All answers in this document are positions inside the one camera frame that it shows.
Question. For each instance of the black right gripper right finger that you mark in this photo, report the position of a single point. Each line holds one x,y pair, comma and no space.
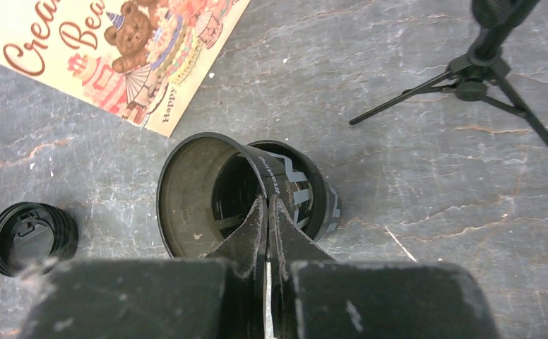
302,279

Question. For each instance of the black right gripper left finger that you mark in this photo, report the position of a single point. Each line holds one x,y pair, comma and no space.
236,286

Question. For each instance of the paper takeout bag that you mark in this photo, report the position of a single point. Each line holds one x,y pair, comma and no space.
140,60

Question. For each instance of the stack of black cups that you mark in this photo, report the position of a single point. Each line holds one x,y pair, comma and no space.
318,210

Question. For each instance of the stack of black lids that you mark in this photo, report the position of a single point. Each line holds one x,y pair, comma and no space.
32,232

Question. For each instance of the microphone on black tripod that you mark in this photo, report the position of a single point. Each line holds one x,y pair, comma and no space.
480,74

